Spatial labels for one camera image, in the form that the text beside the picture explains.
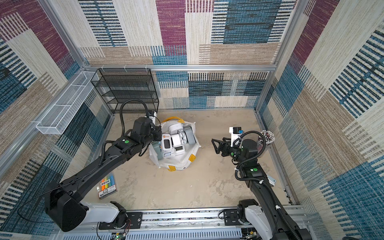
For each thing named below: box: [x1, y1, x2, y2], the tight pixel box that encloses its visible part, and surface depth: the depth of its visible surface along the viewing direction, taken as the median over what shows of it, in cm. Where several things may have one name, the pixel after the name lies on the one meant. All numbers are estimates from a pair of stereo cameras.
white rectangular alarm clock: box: [168, 123, 188, 156], surface depth 95 cm
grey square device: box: [183, 124, 197, 145], surface depth 91 cm
